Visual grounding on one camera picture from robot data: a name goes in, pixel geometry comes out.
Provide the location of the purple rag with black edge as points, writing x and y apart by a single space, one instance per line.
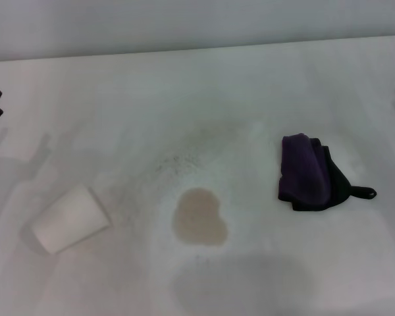
303 171

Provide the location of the brown water stain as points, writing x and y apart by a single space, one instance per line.
199 219

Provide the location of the white paper cup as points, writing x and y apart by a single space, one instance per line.
70 219

